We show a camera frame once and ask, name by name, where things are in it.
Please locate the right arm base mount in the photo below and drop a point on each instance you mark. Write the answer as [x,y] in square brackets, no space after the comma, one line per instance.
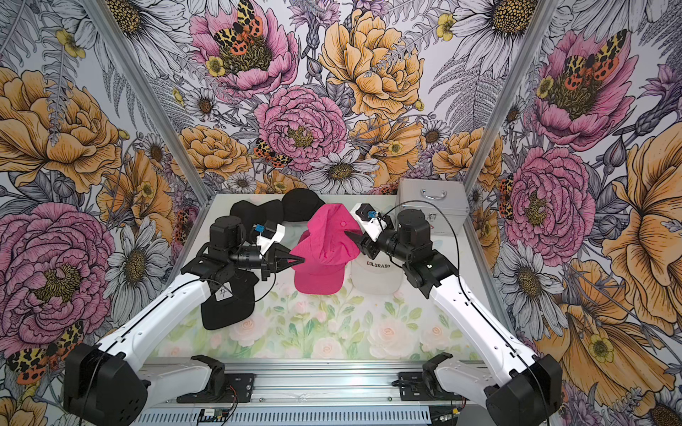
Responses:
[423,385]

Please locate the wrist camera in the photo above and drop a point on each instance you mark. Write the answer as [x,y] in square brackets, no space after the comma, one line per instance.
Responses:
[268,234]
[369,220]

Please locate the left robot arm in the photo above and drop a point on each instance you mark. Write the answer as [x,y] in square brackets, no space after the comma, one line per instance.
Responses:
[103,382]

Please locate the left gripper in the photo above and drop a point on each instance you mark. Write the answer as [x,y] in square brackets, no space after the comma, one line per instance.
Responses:
[274,259]

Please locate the black cap back centre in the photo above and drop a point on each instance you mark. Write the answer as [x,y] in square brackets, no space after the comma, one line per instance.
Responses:
[300,205]

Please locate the pink cap back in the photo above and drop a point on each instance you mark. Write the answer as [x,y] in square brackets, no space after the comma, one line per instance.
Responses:
[326,245]

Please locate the pink cap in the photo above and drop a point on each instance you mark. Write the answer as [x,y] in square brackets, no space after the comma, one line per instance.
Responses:
[326,245]
[319,280]

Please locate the floral table mat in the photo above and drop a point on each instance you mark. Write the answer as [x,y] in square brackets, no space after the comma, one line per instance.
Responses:
[348,325]

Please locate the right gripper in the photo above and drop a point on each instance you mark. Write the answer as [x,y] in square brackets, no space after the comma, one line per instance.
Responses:
[367,245]

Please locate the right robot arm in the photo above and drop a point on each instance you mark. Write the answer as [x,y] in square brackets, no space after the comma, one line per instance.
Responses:
[517,387]

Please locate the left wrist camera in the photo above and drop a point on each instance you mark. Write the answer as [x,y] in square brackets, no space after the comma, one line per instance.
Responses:
[268,234]

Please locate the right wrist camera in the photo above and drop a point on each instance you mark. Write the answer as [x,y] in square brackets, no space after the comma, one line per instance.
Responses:
[369,220]

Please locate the white Colorado cap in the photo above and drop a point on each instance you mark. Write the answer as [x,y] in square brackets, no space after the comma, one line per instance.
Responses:
[376,276]

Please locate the pink cap front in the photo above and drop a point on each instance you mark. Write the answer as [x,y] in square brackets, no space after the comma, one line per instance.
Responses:
[319,280]

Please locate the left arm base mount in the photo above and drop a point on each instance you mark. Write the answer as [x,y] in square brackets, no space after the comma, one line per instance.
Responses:
[221,386]

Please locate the black cap back left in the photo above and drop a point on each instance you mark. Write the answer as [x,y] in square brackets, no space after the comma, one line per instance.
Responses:
[252,214]

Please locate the black cap with white logo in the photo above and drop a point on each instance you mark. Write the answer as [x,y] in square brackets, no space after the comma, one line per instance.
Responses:
[230,302]

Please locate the silver first aid case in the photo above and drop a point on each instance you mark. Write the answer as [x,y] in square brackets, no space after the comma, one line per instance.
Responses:
[442,202]

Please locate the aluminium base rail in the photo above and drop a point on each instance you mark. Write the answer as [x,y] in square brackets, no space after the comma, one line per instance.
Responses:
[313,393]

